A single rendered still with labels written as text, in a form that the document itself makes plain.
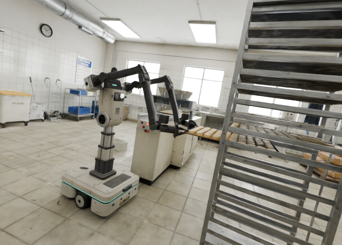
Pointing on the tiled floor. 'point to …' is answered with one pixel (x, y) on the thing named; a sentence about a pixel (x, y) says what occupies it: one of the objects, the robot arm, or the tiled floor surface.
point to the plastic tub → (120, 144)
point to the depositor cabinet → (183, 147)
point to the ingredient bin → (13, 106)
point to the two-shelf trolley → (78, 106)
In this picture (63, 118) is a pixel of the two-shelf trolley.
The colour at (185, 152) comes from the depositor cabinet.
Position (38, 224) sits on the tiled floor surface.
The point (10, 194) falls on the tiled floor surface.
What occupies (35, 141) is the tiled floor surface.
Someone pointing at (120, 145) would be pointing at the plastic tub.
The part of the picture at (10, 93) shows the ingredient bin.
